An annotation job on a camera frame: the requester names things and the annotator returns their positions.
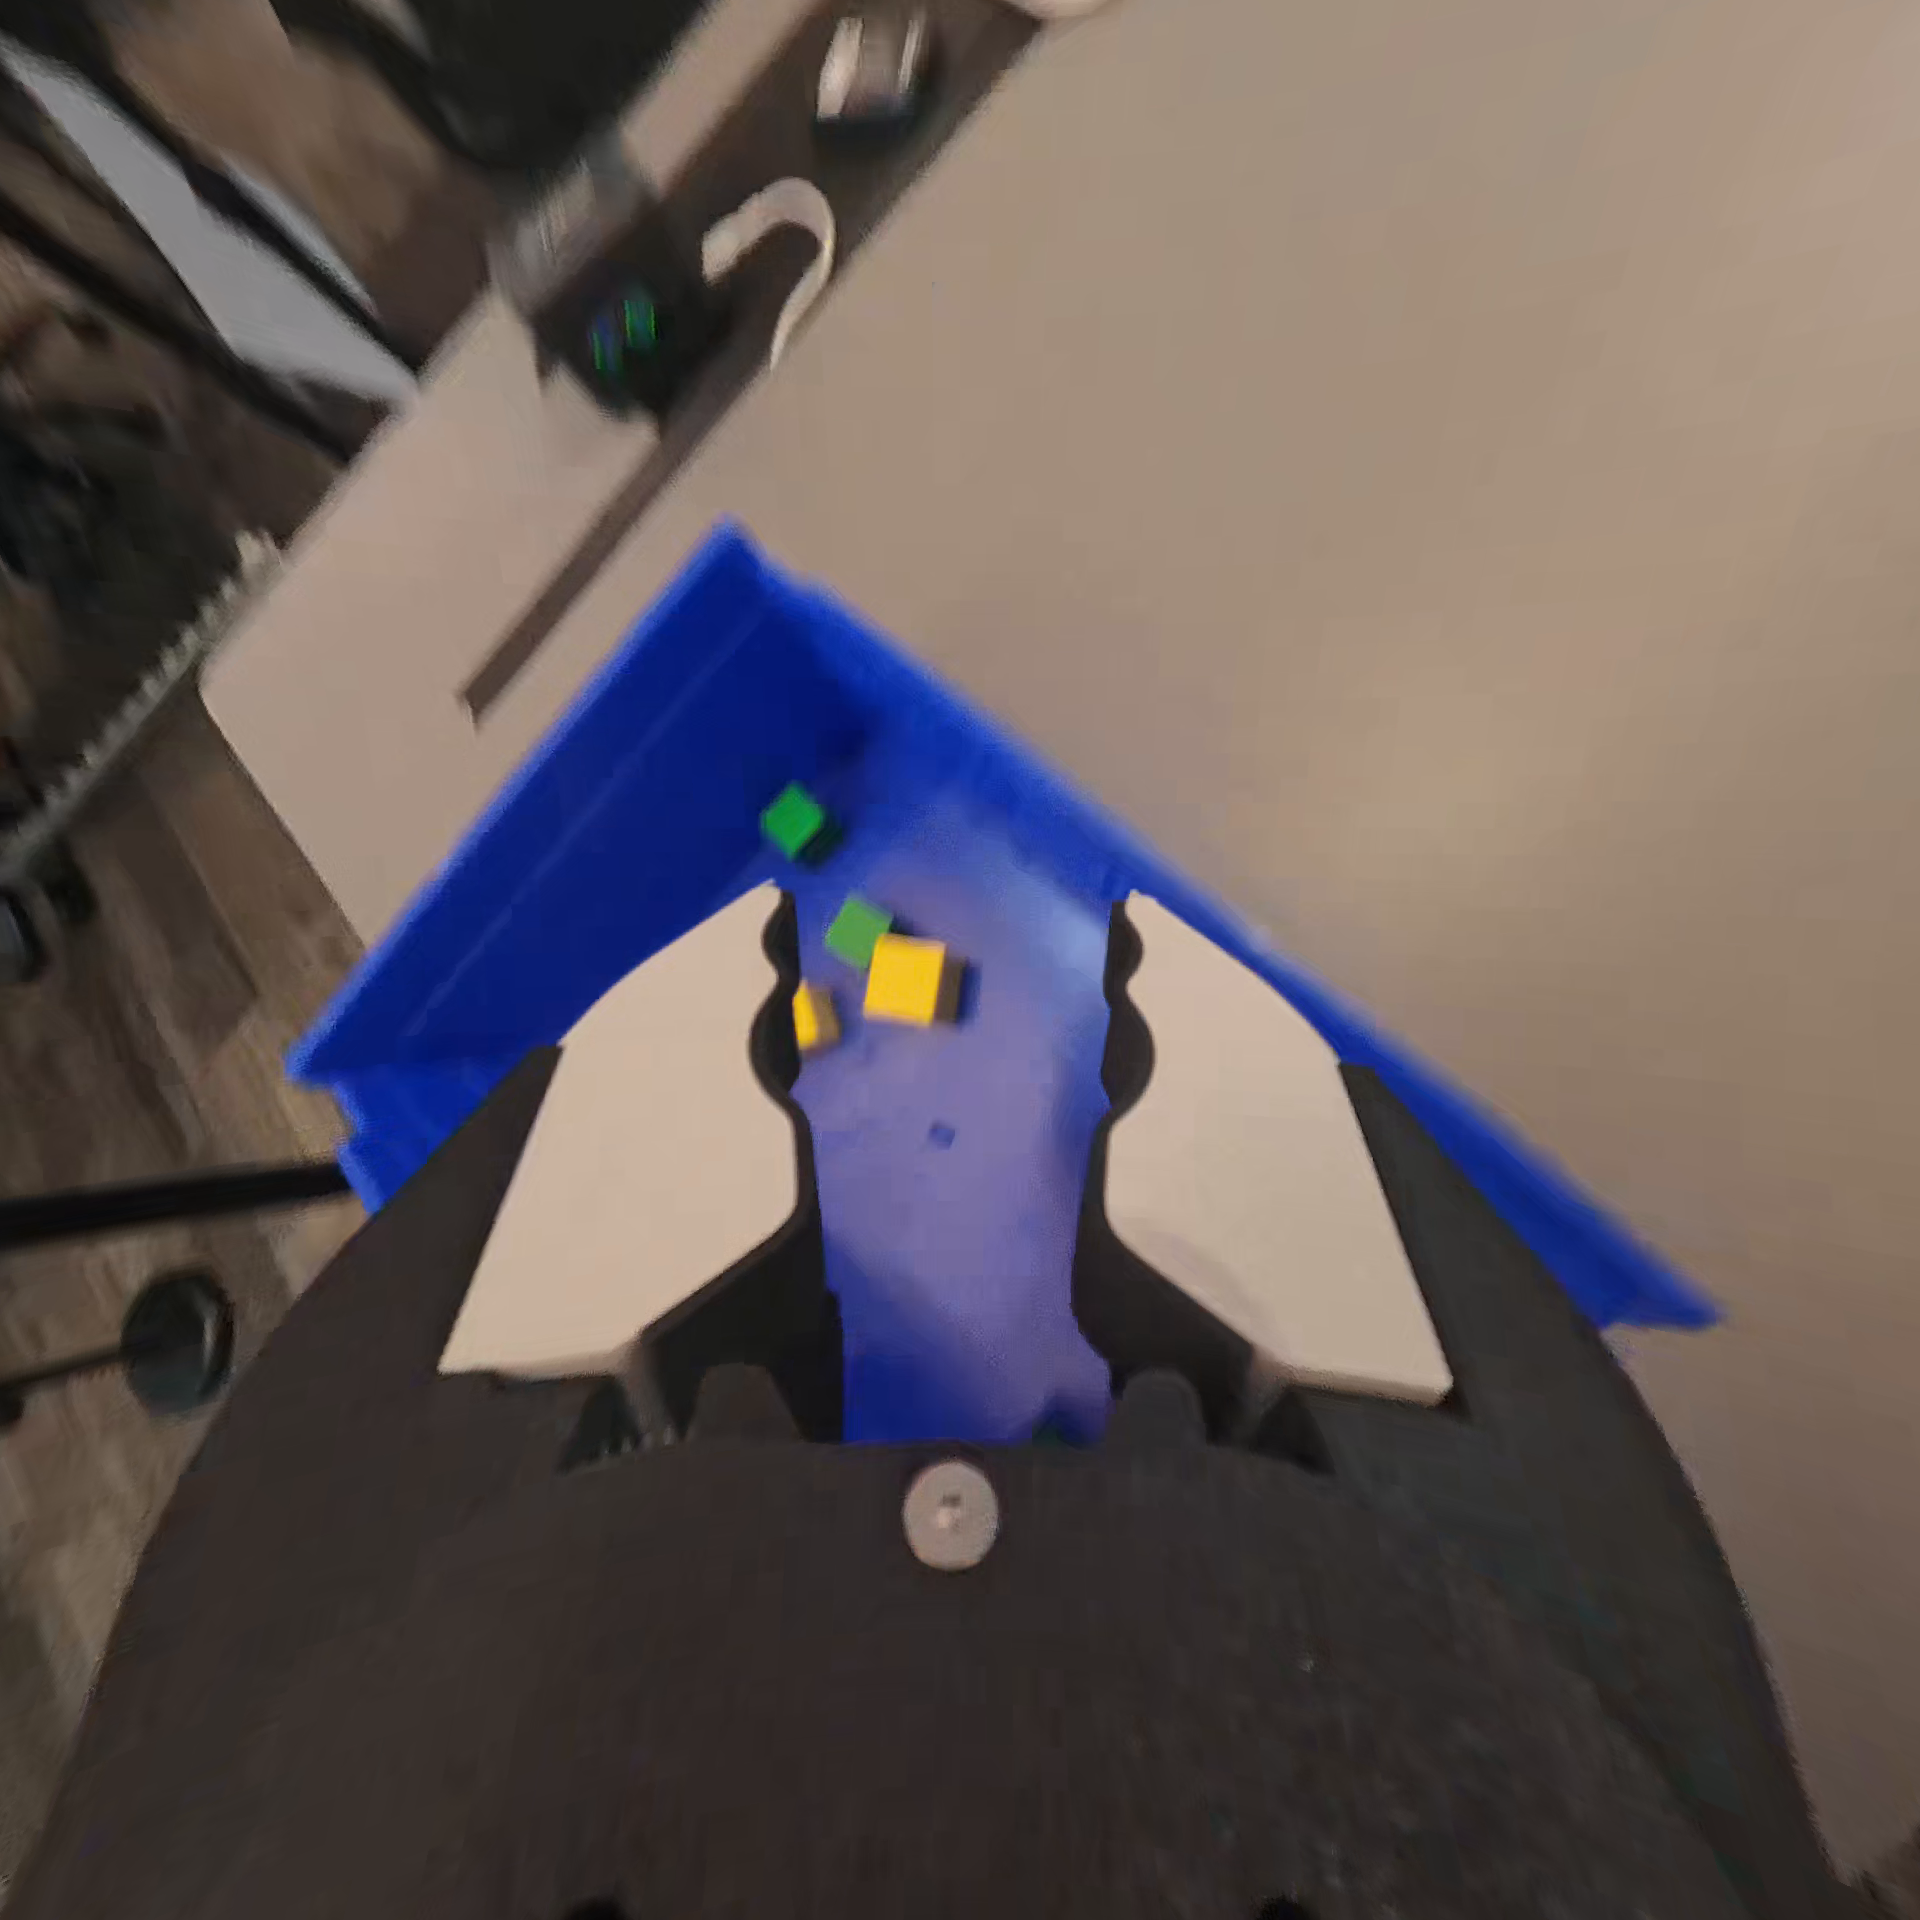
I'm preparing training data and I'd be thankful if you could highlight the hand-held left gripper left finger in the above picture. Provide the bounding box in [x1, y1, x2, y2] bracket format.
[434, 884, 832, 1379]

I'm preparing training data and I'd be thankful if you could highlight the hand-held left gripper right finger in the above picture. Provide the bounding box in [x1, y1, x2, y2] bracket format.
[1080, 891, 1457, 1409]

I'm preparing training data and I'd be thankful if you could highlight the blue plastic bin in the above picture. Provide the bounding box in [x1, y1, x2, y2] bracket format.
[286, 516, 1724, 1446]

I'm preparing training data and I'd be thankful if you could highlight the black round stand foot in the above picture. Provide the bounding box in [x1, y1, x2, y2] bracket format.
[0, 1272, 241, 1419]

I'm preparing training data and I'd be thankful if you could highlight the black stand leg bar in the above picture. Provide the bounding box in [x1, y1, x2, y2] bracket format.
[0, 1160, 356, 1250]

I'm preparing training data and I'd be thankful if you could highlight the black power box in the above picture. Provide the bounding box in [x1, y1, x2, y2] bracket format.
[533, 224, 729, 419]

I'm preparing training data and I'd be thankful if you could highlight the blue-edged black box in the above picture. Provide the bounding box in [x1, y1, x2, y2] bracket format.
[814, 4, 936, 126]

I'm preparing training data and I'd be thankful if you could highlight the grey cable chain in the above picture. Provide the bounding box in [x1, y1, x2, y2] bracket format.
[0, 528, 290, 890]

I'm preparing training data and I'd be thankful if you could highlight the white cable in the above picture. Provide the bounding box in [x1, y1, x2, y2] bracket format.
[700, 176, 838, 376]

